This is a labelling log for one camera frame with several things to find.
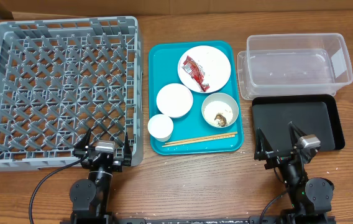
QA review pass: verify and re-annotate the large white plate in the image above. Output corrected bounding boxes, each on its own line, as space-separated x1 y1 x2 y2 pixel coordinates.
177 45 231 93

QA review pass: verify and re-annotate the grey-green bowl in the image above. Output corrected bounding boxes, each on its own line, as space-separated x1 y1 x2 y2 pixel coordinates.
201 93 240 128

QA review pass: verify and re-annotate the small white cup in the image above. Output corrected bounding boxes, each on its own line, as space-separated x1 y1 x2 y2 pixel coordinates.
148 114 174 142

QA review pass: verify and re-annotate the teal serving tray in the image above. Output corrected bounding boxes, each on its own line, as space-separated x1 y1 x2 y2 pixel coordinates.
148 40 244 156

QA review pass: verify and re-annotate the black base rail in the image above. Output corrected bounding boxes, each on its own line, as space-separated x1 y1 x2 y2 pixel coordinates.
60 216 337 224

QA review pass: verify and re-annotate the grey dishwasher rack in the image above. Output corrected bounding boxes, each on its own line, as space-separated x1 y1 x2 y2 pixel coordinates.
0 16 144 172

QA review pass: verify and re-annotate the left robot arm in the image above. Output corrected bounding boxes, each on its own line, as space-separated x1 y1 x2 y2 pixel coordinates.
70 129 132 224

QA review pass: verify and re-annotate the clear plastic bin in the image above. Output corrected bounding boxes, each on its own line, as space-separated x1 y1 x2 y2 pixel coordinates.
237 33 353 100

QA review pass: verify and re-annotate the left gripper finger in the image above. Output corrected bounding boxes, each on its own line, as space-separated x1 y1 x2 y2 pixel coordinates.
73 128 92 157
122 133 132 166

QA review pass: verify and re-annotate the wooden chopstick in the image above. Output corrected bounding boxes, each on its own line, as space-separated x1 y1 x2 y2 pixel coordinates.
163 133 236 147
164 131 238 146

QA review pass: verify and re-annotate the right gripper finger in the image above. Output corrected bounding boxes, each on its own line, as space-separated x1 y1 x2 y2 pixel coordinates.
288 121 306 149
254 128 273 161

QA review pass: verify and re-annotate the food leftover brown chunk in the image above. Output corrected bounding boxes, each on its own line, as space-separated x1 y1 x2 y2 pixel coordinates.
214 114 227 127

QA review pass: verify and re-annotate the black tray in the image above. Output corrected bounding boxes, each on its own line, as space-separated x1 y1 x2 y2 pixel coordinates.
252 95 345 152

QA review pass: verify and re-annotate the red snack wrapper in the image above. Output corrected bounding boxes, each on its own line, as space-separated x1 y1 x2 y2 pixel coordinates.
182 56 209 92

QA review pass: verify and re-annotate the white shallow bowl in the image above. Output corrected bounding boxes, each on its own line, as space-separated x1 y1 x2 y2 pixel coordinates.
156 83 193 118

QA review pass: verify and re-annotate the pile of rice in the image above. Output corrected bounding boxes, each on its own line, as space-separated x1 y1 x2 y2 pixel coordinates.
203 101 234 128

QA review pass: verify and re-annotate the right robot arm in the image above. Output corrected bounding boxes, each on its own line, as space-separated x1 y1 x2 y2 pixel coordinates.
254 122 336 223

